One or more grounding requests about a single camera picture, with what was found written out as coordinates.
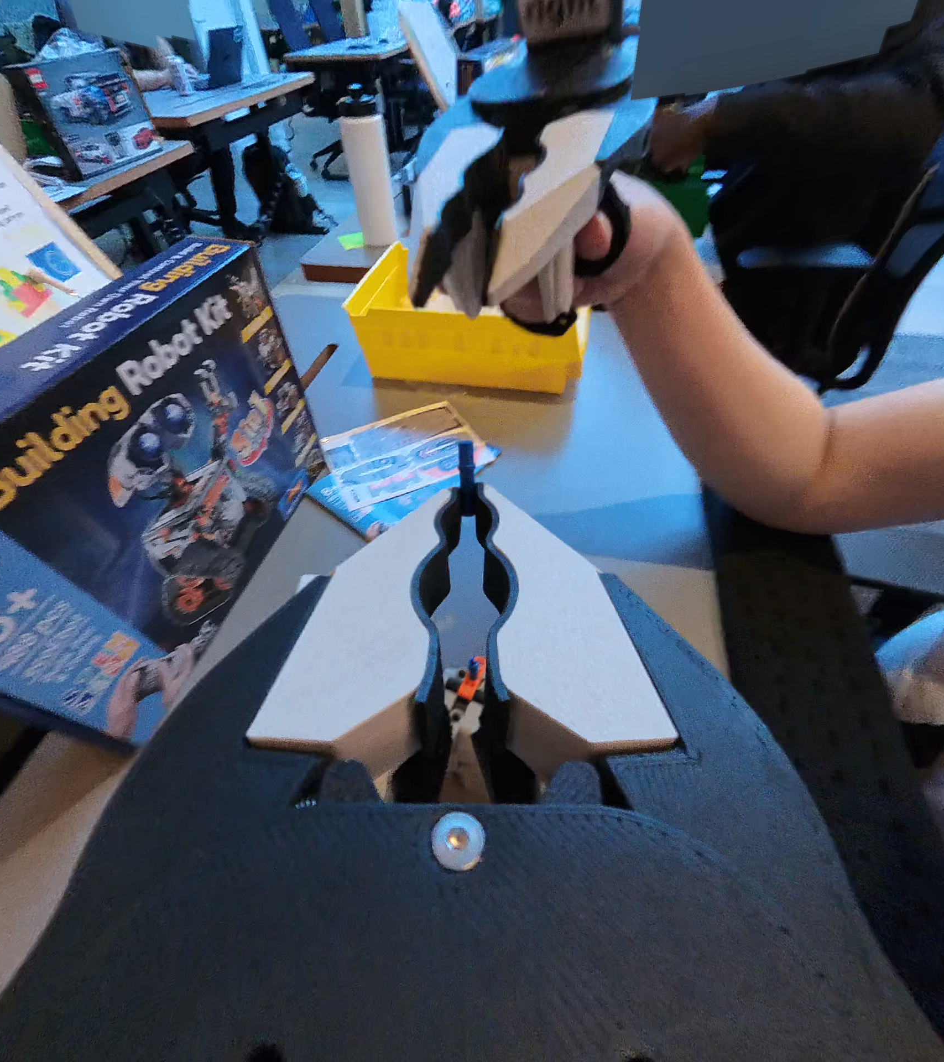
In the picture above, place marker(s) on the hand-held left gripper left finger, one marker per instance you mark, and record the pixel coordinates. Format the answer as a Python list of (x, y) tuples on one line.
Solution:
[(347, 664)]

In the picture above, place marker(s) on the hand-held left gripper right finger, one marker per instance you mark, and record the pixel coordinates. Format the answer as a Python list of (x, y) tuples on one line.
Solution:
[(588, 664)]

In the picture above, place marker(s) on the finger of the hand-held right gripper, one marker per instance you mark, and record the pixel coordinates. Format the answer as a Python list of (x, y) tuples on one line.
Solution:
[(555, 199), (438, 182)]

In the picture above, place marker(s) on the grey toy robot model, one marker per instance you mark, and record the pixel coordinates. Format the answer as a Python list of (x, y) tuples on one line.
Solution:
[(465, 693)]

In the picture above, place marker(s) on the blue connector pin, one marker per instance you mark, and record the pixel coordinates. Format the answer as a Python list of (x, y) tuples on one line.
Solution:
[(467, 473)]

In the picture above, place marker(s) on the person's right forearm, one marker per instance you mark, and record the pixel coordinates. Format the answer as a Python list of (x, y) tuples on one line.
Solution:
[(770, 431)]

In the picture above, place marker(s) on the grey desk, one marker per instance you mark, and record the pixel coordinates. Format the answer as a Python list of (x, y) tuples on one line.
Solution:
[(604, 431)]

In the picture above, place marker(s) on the white water bottle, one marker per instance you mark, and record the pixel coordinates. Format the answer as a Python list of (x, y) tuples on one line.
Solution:
[(368, 182)]

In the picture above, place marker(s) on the board on wooden easel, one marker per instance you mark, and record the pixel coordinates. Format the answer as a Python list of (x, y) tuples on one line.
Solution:
[(430, 50)]

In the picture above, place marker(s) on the brown-edged grey table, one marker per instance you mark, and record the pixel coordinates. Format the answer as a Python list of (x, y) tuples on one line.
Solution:
[(331, 265)]

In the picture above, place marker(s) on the green plastic bin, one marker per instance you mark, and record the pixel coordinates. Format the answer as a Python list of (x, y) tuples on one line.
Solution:
[(694, 207)]

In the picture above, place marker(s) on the yellow plastic bin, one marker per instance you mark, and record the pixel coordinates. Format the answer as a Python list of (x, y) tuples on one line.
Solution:
[(455, 348)]

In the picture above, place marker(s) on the printed sticker sheet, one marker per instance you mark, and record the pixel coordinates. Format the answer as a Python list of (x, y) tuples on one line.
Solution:
[(405, 448)]

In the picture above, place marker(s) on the black perforated panel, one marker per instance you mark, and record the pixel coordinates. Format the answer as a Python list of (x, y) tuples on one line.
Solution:
[(812, 705)]

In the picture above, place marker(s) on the dark laptop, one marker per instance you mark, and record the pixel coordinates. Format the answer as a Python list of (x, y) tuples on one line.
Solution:
[(224, 54)]

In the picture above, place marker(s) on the blue robot kit box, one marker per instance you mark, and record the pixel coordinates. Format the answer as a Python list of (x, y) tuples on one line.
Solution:
[(107, 456)]

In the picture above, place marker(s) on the person's white shirt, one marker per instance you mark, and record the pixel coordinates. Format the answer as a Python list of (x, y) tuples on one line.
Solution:
[(936, 664)]

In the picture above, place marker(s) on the car model kit box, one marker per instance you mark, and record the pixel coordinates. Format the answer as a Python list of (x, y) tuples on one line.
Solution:
[(90, 116)]

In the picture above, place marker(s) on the black mesh office chair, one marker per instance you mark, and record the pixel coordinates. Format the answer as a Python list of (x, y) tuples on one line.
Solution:
[(936, 207)]

